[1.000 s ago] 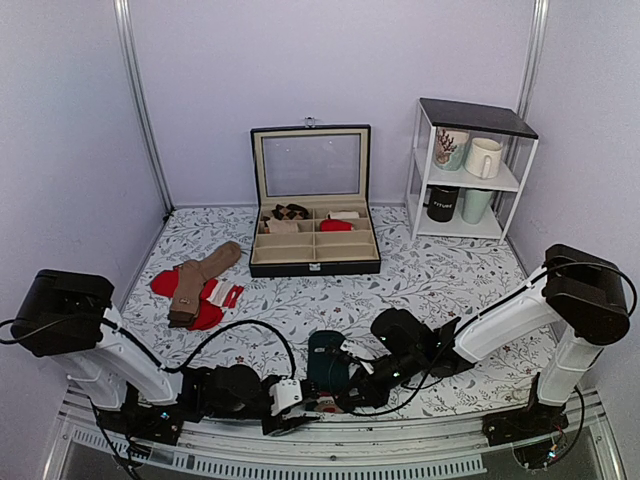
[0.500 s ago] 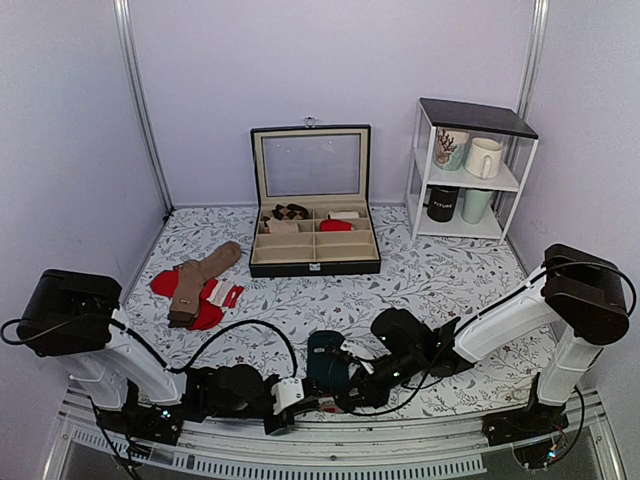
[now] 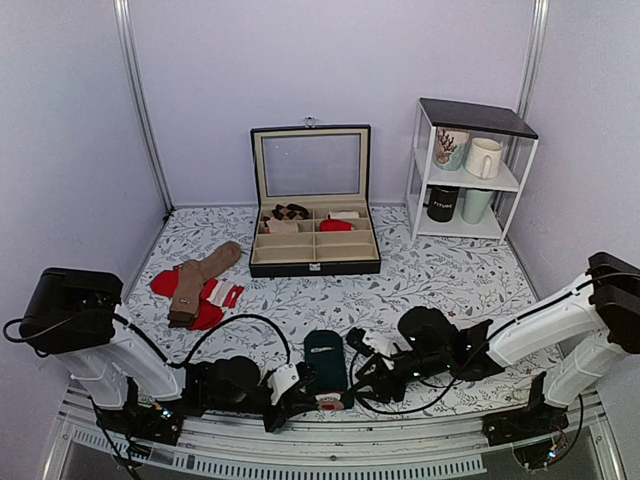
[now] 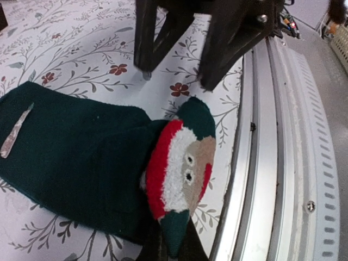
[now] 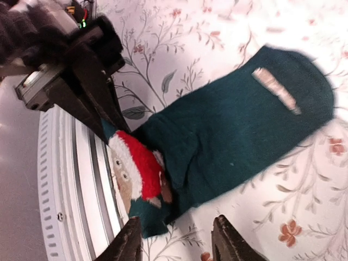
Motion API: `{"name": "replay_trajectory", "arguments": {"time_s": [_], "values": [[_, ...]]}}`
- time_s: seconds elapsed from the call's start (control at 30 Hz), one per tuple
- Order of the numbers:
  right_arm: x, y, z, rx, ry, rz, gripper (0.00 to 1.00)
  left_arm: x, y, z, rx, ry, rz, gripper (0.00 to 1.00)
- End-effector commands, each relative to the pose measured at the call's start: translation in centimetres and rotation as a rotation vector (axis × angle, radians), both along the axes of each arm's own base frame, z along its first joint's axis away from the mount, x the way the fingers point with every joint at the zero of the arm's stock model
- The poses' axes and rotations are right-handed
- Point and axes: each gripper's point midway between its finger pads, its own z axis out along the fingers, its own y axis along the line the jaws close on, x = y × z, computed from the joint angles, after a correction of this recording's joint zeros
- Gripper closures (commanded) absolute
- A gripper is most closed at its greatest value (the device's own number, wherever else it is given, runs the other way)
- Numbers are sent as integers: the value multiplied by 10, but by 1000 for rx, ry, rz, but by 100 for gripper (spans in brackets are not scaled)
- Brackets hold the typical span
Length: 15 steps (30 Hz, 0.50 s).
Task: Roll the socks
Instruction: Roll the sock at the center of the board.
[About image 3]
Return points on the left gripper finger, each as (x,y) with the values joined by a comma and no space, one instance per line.
(303,389)
(276,416)

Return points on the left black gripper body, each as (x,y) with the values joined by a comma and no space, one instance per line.
(221,406)

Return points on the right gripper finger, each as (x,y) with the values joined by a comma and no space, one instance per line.
(374,381)
(362,341)

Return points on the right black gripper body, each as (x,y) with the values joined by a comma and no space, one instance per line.
(438,362)

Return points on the dark green christmas sock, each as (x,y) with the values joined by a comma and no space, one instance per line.
(324,350)

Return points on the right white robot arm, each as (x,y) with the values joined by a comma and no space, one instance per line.
(601,304)

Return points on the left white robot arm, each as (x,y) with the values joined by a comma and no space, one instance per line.
(78,317)

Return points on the red striped sock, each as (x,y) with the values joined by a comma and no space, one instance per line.
(216,296)

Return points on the brown sock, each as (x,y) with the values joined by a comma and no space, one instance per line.
(192,278)

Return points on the red rolled sock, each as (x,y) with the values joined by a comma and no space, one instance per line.
(335,225)

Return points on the cream rolled sock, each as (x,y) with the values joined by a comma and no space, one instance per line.
(343,215)

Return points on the black compartment storage box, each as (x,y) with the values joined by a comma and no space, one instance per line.
(322,168)

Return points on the argyle rolled sock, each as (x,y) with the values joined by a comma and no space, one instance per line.
(290,212)

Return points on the black ceramic mug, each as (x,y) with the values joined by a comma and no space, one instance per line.
(442,203)

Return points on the mint green mug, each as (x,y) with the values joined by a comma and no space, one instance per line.
(476,201)

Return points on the white two-tier shelf rack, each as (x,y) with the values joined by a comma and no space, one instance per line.
(519,142)

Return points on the cream ceramic mug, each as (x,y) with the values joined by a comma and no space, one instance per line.
(484,158)

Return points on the floral ceramic mug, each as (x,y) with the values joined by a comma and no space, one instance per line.
(451,148)

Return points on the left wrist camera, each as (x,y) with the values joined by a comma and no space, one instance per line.
(282,380)

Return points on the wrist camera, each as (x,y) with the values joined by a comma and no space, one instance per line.
(282,380)
(382,346)

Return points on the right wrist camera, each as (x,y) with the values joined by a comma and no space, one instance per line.
(382,346)

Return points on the aluminium front rail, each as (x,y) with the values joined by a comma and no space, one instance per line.
(218,446)

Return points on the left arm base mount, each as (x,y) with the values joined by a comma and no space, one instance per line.
(152,422)

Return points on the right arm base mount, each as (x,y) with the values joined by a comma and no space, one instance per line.
(535,419)

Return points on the right aluminium frame post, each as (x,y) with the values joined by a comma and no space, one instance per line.
(533,56)

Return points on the aluminium frame post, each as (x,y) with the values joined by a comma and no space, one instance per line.
(124,26)
(533,56)

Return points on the left aluminium frame post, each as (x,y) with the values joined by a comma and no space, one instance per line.
(124,26)

